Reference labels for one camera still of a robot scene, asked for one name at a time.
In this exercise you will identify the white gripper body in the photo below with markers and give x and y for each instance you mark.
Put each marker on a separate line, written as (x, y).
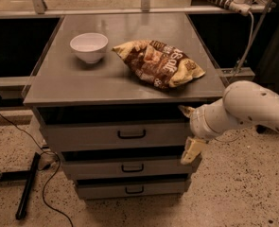
(198, 123)

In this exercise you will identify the brown yellow chip bag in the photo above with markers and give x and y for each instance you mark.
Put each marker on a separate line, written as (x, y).
(161, 65)

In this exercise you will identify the white power strip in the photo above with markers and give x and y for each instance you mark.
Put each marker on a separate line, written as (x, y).
(232, 5)

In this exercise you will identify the black metal floor bar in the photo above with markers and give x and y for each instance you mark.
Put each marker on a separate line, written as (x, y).
(30, 177)

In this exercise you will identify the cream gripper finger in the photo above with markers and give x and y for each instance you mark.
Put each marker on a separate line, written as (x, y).
(186, 110)
(192, 149)

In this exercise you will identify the grey drawer cabinet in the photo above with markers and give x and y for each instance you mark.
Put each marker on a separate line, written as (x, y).
(66, 90)

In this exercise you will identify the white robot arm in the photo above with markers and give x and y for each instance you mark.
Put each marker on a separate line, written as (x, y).
(243, 104)

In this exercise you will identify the grey drawer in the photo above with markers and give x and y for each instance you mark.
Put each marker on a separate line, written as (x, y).
(127, 190)
(77, 137)
(129, 167)

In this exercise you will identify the white ceramic bowl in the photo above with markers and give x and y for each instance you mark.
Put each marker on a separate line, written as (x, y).
(89, 47)

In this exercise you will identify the metal rail frame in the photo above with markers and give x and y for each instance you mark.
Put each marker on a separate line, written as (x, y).
(120, 3)

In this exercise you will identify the grey bottom drawer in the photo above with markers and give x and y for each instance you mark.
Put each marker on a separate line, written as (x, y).
(127, 190)

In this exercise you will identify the grey middle drawer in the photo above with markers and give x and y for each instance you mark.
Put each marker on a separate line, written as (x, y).
(129, 167)

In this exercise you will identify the grey top drawer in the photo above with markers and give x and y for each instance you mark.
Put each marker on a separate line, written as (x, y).
(77, 137)

